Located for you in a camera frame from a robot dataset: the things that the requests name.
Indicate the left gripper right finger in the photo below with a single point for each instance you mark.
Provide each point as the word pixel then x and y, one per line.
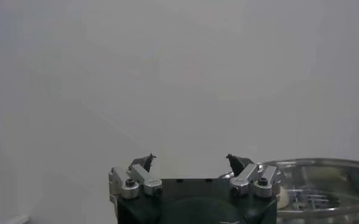
pixel 246 176

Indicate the perforated steel steamer basket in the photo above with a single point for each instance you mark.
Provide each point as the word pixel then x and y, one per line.
pixel 334 182

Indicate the white electric cooker pot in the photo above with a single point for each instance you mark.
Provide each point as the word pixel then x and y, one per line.
pixel 283 198

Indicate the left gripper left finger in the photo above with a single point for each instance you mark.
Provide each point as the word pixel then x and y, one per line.
pixel 142 176

